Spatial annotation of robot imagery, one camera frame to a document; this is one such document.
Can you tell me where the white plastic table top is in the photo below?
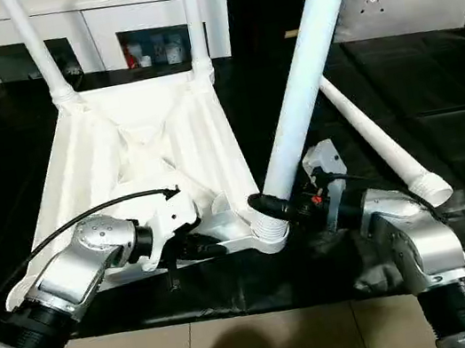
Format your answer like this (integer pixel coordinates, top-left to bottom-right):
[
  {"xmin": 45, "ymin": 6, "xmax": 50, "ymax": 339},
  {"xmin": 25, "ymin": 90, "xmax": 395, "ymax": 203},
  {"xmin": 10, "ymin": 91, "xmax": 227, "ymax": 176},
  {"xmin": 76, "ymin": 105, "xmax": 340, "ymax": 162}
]
[{"xmin": 0, "ymin": 58, "xmax": 298, "ymax": 313}]

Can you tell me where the white plastic table leg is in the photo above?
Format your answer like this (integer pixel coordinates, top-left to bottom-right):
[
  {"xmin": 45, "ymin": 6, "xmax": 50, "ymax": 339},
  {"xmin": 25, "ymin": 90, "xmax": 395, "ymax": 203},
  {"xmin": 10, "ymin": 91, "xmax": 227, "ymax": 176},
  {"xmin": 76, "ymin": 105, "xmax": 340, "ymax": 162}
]
[
  {"xmin": 210, "ymin": 0, "xmax": 410, "ymax": 243},
  {"xmin": 178, "ymin": 0, "xmax": 217, "ymax": 90},
  {"xmin": 1, "ymin": 0, "xmax": 83, "ymax": 122},
  {"xmin": 316, "ymin": 56, "xmax": 458, "ymax": 224}
]

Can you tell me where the small red bottle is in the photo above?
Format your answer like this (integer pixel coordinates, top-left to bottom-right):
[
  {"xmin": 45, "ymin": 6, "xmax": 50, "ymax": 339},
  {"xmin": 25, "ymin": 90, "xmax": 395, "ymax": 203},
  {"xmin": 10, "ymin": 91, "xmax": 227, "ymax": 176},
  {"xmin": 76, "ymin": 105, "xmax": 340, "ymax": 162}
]
[{"xmin": 124, "ymin": 42, "xmax": 141, "ymax": 69}]

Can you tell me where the white cabinet with glass doors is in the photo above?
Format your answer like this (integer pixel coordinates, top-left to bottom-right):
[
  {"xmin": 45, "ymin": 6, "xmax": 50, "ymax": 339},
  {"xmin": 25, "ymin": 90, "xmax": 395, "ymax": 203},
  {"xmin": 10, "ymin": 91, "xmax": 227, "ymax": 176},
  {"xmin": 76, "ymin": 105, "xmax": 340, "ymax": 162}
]
[{"xmin": 0, "ymin": 0, "xmax": 239, "ymax": 97}]

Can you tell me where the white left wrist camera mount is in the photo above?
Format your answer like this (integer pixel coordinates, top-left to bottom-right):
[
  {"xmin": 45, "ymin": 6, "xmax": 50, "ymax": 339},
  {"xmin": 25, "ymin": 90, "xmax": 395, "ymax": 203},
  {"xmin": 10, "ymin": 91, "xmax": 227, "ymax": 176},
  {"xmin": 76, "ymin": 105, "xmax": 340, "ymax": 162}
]
[{"xmin": 128, "ymin": 185, "xmax": 209, "ymax": 274}]

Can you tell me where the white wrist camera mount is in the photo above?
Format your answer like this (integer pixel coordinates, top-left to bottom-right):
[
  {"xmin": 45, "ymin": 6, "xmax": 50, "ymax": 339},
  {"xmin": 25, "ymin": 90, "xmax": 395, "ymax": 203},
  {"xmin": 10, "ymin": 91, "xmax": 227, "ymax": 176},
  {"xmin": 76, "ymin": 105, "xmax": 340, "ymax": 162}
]
[
  {"xmin": 128, "ymin": 185, "xmax": 209, "ymax": 274},
  {"xmin": 298, "ymin": 137, "xmax": 355, "ymax": 233}
]

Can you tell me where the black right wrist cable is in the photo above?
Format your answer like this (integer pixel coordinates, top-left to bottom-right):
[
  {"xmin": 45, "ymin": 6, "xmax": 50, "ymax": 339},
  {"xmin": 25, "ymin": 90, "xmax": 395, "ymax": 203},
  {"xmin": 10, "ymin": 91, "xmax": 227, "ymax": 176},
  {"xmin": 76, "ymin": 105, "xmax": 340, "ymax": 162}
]
[{"xmin": 311, "ymin": 144, "xmax": 465, "ymax": 348}]

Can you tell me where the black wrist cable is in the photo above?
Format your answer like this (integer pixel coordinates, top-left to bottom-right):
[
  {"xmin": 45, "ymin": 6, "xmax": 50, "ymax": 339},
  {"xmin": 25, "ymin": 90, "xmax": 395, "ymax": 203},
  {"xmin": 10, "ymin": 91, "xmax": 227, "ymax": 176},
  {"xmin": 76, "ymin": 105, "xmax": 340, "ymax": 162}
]
[
  {"xmin": 0, "ymin": 184, "xmax": 200, "ymax": 324},
  {"xmin": 311, "ymin": 144, "xmax": 465, "ymax": 348}
]

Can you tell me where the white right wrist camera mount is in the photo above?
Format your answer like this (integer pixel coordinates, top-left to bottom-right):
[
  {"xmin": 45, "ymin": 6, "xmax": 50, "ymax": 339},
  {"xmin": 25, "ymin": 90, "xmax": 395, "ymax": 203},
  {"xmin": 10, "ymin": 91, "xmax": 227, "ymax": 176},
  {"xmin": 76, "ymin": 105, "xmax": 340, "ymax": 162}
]
[{"xmin": 298, "ymin": 137, "xmax": 355, "ymax": 233}]

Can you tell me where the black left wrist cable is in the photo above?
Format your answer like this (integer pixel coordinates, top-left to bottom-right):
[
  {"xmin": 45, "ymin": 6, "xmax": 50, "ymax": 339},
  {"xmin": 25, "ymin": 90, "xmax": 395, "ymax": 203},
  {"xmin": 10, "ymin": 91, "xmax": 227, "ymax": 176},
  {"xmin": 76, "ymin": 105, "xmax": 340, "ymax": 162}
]
[{"xmin": 0, "ymin": 184, "xmax": 200, "ymax": 324}]

